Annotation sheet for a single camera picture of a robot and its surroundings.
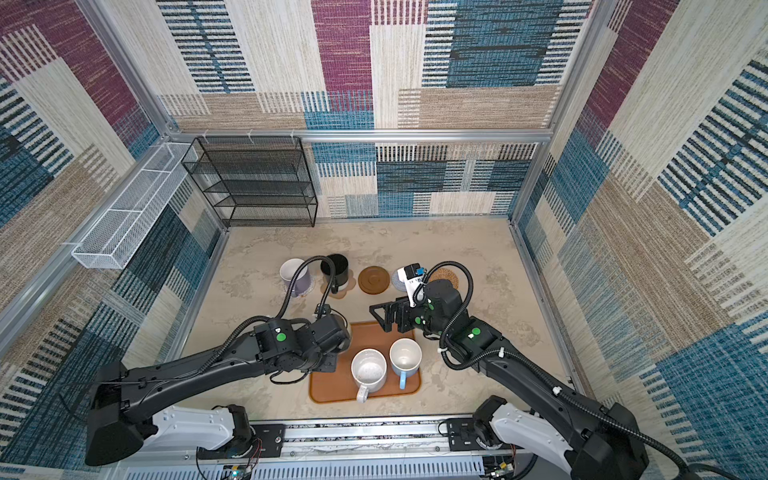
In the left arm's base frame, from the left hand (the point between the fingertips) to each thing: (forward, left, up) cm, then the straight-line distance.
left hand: (335, 355), depth 74 cm
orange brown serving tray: (-4, 0, -12) cm, 12 cm away
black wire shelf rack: (+62, +34, +5) cm, 71 cm away
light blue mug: (+4, -18, -12) cm, 22 cm away
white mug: (0, -8, -10) cm, 13 cm away
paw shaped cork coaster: (+23, +2, -10) cm, 25 cm away
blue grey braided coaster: (+9, -16, +17) cm, 25 cm away
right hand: (+8, -12, +7) cm, 17 cm away
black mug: (+27, +1, -2) cm, 27 cm away
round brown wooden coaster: (+30, -9, -11) cm, 33 cm away
